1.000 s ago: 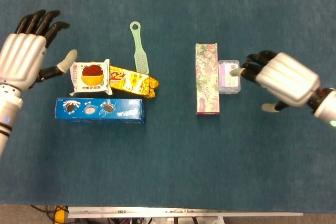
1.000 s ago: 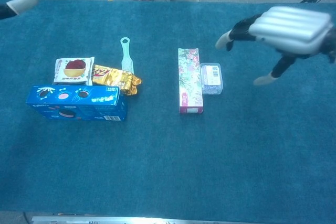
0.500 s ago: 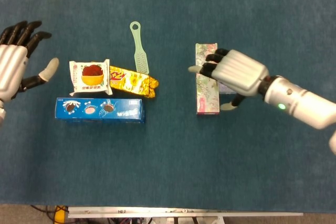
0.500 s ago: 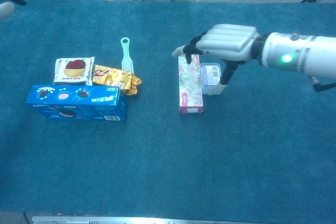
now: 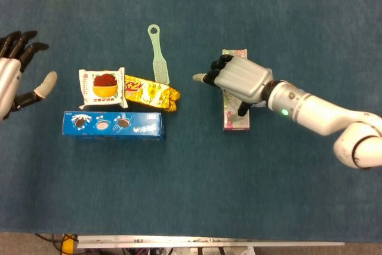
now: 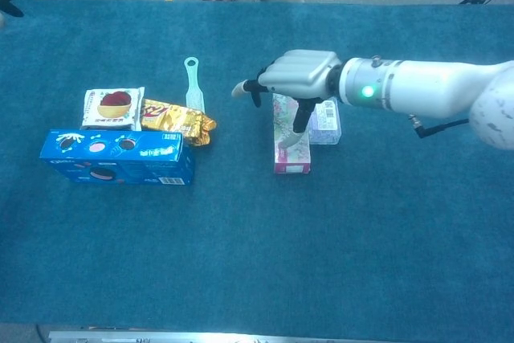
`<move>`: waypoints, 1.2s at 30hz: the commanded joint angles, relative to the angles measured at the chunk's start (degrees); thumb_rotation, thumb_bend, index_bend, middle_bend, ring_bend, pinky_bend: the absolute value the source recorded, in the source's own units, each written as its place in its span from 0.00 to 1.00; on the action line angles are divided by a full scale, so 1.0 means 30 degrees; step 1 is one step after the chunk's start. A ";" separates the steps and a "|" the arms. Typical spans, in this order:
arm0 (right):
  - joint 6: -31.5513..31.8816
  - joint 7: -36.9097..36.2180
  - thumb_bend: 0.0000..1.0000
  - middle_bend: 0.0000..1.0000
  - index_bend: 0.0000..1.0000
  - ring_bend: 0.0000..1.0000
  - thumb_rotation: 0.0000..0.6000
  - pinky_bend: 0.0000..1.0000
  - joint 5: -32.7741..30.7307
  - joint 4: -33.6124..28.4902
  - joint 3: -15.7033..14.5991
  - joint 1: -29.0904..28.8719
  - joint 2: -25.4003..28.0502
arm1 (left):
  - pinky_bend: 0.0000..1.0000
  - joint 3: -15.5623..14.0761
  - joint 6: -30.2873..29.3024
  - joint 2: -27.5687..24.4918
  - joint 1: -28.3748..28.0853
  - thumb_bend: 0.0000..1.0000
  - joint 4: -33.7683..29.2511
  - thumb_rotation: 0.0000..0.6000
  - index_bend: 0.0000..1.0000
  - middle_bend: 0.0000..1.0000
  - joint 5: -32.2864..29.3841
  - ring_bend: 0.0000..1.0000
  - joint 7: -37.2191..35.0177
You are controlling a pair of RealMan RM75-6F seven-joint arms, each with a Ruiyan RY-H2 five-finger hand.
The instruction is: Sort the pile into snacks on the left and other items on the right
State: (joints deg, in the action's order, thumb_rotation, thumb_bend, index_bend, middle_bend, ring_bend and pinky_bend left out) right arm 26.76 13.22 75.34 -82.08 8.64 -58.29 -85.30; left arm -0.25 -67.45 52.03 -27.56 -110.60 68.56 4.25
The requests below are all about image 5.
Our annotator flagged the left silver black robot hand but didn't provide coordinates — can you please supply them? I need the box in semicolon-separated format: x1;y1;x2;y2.
0;30;58;121

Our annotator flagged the aluminium rail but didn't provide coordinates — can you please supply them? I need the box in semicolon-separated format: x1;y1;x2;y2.
76;235;346;249

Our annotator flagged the black floor cable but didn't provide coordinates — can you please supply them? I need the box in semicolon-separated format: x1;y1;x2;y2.
34;232;64;251

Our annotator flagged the gold foil snack packet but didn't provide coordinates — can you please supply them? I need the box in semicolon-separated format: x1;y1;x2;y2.
124;75;181;112

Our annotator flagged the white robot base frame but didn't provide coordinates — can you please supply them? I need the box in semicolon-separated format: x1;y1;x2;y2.
172;246;254;255

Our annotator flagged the long floral print box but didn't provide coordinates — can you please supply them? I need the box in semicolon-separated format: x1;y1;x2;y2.
222;48;251;132

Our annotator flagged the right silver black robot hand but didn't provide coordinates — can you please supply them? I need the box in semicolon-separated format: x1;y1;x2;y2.
192;54;275;121

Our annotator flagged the mint green plastic brush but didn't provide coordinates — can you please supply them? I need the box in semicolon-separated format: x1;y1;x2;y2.
147;24;171;85

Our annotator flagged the teal felt table cover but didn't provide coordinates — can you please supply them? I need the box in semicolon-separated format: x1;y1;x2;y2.
0;0;382;242

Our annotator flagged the blue Oreo cookie box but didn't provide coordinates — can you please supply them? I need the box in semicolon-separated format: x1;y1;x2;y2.
62;110;167;141

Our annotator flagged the white snack pouch red picture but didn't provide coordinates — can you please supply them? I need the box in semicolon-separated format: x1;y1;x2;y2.
78;67;129;110

